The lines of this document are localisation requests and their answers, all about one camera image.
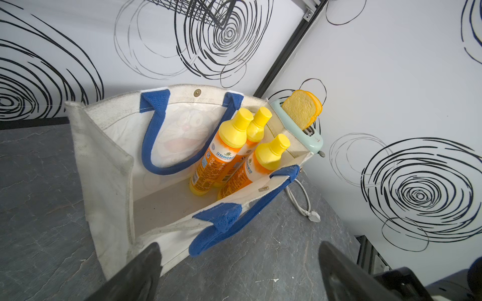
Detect orange soap bottle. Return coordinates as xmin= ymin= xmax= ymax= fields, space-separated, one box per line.
xmin=189 ymin=108 xmax=254 ymax=196
xmin=217 ymin=134 xmax=291 ymax=200
xmin=213 ymin=107 xmax=272 ymax=188

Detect bread slice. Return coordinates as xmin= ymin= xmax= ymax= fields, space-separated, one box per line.
xmin=306 ymin=91 xmax=323 ymax=125
xmin=281 ymin=90 xmax=316 ymax=130

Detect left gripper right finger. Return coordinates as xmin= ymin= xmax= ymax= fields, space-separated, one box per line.
xmin=318 ymin=241 xmax=399 ymax=300

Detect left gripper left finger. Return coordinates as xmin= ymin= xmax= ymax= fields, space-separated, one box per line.
xmin=87 ymin=243 xmax=162 ymax=300

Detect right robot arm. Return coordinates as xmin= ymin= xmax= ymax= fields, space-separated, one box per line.
xmin=374 ymin=258 xmax=481 ymax=300

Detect white canvas bag blue handles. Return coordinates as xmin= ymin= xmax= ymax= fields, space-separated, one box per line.
xmin=65 ymin=84 xmax=313 ymax=279

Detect orange soap bottle front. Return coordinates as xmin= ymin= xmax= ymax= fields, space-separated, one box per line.
xmin=217 ymin=134 xmax=291 ymax=200

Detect black wire wall basket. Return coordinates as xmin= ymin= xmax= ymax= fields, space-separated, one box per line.
xmin=151 ymin=0 xmax=237 ymax=29

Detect mint green toaster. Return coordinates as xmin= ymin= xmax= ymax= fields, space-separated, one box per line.
xmin=269 ymin=98 xmax=325 ymax=158

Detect left bread slice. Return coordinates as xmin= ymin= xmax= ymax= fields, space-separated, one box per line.
xmin=281 ymin=90 xmax=316 ymax=130

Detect white toaster power cable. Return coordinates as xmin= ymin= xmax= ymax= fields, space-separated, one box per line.
xmin=284 ymin=178 xmax=321 ymax=223

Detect right bread slice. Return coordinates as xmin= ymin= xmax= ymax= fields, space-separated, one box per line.
xmin=306 ymin=91 xmax=323 ymax=125

